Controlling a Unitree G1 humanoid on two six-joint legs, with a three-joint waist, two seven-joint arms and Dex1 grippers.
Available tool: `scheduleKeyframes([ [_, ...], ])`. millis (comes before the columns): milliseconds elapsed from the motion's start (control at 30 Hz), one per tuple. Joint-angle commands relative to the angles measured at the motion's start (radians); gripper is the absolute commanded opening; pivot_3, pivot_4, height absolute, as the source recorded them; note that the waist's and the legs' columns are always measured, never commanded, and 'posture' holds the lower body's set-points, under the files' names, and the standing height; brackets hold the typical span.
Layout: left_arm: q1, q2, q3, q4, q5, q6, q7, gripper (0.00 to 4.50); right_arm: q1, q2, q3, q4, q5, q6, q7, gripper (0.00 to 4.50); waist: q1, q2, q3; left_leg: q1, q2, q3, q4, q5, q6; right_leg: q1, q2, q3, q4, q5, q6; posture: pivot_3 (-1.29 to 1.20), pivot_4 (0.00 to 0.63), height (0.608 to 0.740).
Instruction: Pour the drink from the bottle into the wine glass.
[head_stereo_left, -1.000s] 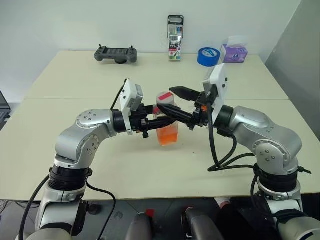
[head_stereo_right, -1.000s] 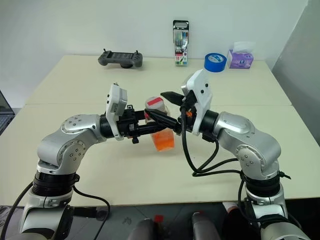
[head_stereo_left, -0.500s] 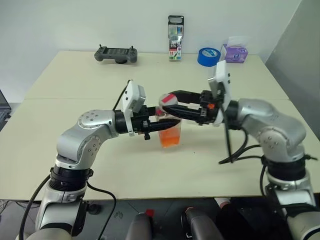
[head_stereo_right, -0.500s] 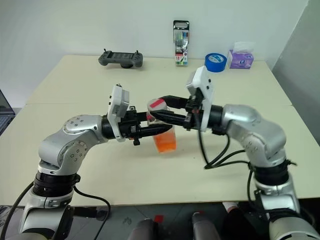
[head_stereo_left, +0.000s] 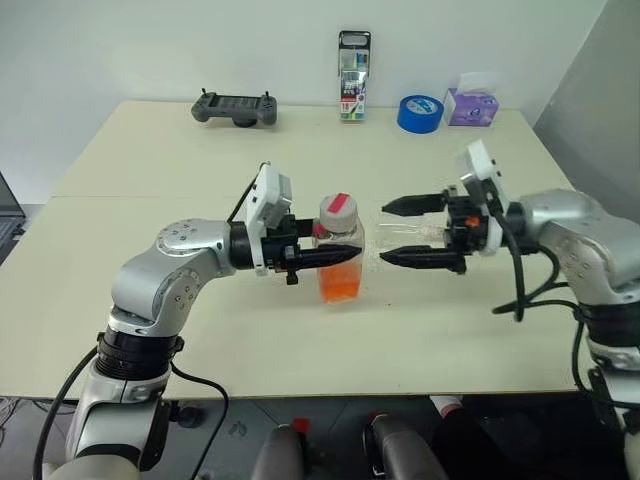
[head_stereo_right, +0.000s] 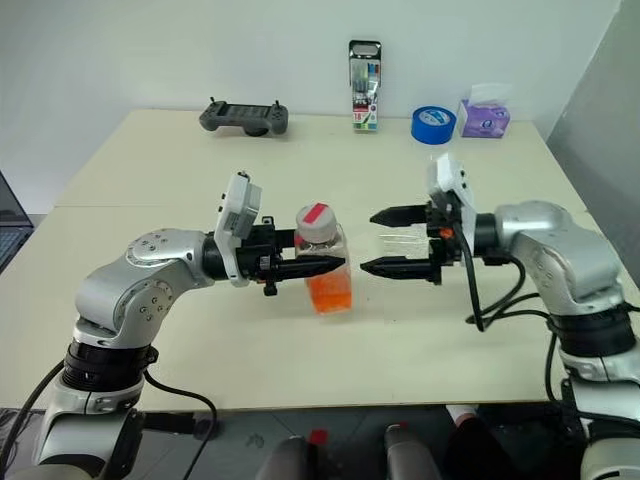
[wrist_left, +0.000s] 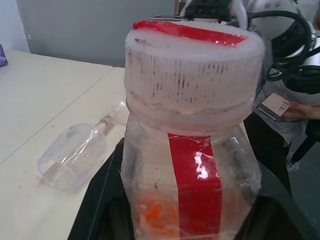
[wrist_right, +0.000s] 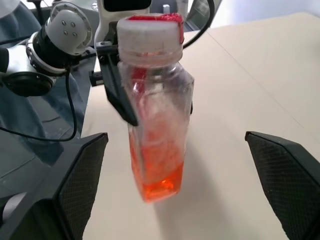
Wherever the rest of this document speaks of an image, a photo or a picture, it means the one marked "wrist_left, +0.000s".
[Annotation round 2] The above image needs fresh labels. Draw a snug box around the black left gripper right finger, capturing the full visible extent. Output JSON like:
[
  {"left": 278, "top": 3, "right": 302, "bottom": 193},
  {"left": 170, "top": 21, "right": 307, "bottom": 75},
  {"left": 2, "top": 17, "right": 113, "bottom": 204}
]
[{"left": 236, "top": 161, "right": 320, "bottom": 240}]

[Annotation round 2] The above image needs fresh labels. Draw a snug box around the person in white shirt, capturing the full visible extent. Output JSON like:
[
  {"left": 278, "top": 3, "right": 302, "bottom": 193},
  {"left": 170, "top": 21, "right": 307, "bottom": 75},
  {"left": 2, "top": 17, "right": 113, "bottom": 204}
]
[{"left": 243, "top": 72, "right": 320, "bottom": 197}]

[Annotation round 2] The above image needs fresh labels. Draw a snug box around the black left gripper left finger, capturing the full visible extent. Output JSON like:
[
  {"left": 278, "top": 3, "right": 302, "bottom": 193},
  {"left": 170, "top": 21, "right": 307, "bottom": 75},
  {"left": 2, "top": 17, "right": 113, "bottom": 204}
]
[{"left": 67, "top": 139, "right": 136, "bottom": 240}]

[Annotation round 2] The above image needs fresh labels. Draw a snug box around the clear bottle with red tape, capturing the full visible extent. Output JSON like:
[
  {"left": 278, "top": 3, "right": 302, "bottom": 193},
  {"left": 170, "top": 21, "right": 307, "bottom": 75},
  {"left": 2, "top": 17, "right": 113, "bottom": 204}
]
[{"left": 120, "top": 19, "right": 266, "bottom": 240}]

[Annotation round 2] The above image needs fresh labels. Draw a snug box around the person's bare hand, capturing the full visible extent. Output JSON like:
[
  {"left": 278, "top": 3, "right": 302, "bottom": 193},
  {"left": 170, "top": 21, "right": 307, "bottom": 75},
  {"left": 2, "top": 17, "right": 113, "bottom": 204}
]
[{"left": 284, "top": 101, "right": 320, "bottom": 121}]

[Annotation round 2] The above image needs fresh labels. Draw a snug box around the clear plastic scoop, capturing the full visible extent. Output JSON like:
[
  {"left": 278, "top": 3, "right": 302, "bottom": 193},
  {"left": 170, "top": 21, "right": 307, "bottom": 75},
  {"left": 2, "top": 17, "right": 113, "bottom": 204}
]
[{"left": 37, "top": 101, "right": 131, "bottom": 195}]

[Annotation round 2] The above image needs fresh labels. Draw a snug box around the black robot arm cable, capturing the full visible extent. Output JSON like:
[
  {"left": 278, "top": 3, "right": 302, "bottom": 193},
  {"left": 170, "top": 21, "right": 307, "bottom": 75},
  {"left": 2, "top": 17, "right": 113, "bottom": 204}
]
[{"left": 249, "top": 11, "right": 314, "bottom": 82}]

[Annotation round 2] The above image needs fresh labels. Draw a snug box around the purple cloth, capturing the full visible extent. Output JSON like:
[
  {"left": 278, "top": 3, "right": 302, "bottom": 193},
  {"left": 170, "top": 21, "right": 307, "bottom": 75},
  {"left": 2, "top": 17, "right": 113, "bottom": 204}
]
[{"left": 0, "top": 43, "right": 10, "bottom": 67}]

